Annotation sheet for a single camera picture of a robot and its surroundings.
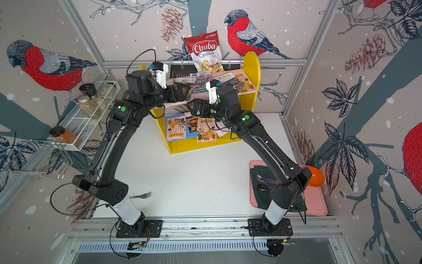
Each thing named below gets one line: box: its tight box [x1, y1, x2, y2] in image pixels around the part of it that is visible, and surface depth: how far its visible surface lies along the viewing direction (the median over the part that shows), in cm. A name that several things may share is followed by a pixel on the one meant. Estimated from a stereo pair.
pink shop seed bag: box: [196, 117, 218, 142], surface depth 94 cm
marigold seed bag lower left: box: [186, 116, 199, 134], surface depth 99 cm
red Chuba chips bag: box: [184, 30, 225, 73], surface depth 85 cm
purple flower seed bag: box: [189, 70, 213, 94], surface depth 81 cm
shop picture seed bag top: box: [235, 73, 255, 93], surface depth 81 cm
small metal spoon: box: [257, 184, 267, 192], surface depth 88 cm
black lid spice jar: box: [79, 83, 98, 99], surface depth 75 cm
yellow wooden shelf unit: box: [149, 51, 262, 156], surface depth 81 cm
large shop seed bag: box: [166, 116, 187, 141], surface depth 97 cm
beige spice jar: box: [76, 94, 102, 120], surface depth 74 cm
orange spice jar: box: [49, 125, 77, 144], surface depth 61 cm
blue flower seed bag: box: [213, 72, 236, 84], surface depth 84 cm
